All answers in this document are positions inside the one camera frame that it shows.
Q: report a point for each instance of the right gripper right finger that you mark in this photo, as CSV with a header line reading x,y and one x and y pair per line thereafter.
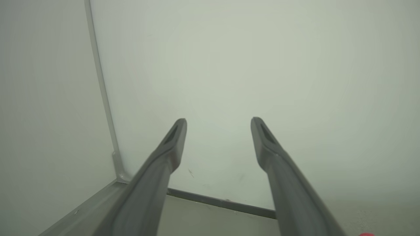
x,y
292,196

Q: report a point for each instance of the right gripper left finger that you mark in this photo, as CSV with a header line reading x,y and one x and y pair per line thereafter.
x,y
144,196

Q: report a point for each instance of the red garment with white stripe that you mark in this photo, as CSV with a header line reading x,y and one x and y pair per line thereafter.
x,y
367,234

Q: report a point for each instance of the light grey baseboard strip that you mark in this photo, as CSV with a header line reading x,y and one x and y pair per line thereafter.
x,y
82,213

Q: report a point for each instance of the dark grey baseboard strip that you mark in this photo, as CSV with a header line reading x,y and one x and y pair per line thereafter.
x,y
223,203

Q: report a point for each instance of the grey wall corner trim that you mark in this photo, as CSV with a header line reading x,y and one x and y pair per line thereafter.
x,y
101,82

